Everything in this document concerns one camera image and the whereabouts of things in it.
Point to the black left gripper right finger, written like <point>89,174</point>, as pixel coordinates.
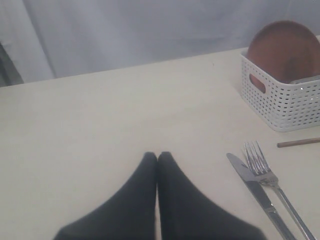
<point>187,214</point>

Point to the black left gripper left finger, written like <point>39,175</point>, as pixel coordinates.
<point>128,215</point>

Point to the silver table knife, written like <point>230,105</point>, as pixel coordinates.
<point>260,195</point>

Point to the silver metal fork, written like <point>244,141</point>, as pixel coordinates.
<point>258,165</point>

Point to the wooden chopstick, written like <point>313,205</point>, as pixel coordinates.
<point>298,142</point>

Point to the white perforated plastic basket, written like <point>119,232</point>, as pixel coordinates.
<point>283,107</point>

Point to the brown round plate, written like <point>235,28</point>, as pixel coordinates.
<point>286,50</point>

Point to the white curtain backdrop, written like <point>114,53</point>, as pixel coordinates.
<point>49,39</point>

